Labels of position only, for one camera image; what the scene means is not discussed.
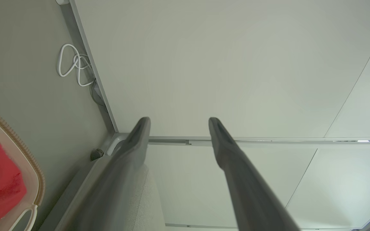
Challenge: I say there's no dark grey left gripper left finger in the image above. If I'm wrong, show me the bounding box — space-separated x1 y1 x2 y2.
65 117 151 231

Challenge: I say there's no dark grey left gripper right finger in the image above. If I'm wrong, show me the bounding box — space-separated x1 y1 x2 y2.
208 117 301 231

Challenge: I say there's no dark caster wheel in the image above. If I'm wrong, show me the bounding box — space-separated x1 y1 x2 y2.
90 148 104 161

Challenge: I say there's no white fabric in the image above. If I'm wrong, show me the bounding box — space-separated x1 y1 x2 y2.
130 162 167 231

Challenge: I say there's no beige plastic laundry basket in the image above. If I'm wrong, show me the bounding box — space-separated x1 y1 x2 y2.
0 101 46 231

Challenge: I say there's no large white partition panel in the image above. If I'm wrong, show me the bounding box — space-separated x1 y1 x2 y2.
69 0 370 142

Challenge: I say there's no thin grey cable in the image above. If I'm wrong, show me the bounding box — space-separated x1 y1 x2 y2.
89 79 104 107

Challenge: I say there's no white looped cable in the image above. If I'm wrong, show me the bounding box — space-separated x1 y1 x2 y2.
57 44 96 87

